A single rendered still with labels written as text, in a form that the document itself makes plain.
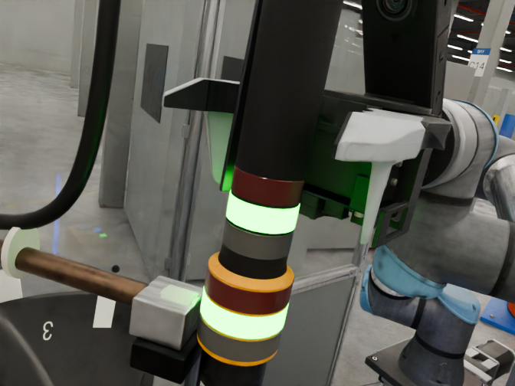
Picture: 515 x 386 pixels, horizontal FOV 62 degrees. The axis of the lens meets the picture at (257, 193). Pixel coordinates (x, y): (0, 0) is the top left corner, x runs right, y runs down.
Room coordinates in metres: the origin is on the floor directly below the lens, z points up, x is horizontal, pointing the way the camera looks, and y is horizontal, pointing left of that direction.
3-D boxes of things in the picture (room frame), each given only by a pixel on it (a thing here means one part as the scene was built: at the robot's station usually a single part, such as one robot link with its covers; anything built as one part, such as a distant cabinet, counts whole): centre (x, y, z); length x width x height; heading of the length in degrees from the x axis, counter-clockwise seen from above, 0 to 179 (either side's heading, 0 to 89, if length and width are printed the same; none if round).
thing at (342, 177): (0.29, -0.08, 1.63); 0.12 x 0.08 x 0.09; 143
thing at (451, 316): (0.92, -0.49, 1.20); 0.13 x 0.12 x 0.14; 69
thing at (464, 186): (0.42, -0.17, 1.63); 0.11 x 0.08 x 0.09; 143
